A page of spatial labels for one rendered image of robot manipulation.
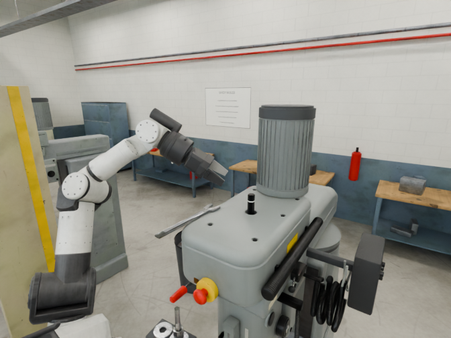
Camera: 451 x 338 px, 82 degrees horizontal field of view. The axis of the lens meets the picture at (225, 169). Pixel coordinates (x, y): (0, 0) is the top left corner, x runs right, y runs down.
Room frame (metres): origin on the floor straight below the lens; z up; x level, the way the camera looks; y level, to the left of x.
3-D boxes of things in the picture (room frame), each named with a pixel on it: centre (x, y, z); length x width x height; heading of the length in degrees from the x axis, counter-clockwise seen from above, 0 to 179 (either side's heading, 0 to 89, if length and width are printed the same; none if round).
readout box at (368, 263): (0.81, -0.53, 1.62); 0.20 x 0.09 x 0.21; 146
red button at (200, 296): (0.54, 0.06, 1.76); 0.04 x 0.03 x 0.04; 56
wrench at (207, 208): (0.69, 0.11, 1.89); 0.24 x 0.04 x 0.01; 143
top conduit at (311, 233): (0.69, -0.22, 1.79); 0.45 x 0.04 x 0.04; 146
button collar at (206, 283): (0.56, 0.05, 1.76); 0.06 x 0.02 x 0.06; 56
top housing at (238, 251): (0.76, -0.09, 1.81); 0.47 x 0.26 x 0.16; 146
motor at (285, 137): (0.96, -0.22, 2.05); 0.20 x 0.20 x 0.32
